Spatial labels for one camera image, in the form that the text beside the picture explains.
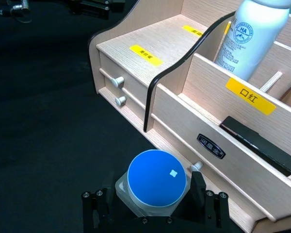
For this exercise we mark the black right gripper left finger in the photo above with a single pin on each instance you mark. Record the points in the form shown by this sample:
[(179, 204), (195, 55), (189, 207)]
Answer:
[(110, 194)]

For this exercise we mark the black oval nameplate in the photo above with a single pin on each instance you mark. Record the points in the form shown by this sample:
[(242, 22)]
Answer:
[(211, 146)]

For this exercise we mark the clear jar with blue lid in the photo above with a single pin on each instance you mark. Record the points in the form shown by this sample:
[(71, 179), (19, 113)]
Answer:
[(155, 179)]

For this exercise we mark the white spray bottle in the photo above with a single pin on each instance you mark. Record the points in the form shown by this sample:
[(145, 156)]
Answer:
[(252, 36)]

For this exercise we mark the pale wooden desk organizer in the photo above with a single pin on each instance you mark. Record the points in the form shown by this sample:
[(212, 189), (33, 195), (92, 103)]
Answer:
[(208, 145)]

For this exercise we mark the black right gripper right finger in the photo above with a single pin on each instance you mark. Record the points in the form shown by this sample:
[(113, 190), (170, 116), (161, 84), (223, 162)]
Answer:
[(197, 191)]

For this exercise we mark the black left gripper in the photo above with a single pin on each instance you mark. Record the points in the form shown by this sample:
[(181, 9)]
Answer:
[(97, 7)]

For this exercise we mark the yellow label sticker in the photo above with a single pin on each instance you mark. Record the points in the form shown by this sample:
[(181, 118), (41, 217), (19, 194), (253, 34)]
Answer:
[(193, 30), (146, 55), (249, 96)]

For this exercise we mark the thin wooden stick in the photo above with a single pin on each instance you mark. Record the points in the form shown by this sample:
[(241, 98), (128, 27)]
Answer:
[(271, 82)]

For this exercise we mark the white drawer knob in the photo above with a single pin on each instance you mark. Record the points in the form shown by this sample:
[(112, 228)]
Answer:
[(118, 81), (120, 100), (196, 166)]

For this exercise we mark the flat black cosmetic case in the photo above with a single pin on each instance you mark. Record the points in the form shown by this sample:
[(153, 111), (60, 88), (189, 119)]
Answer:
[(259, 145)]

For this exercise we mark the black table cloth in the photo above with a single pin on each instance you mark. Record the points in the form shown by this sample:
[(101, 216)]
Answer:
[(38, 109)]

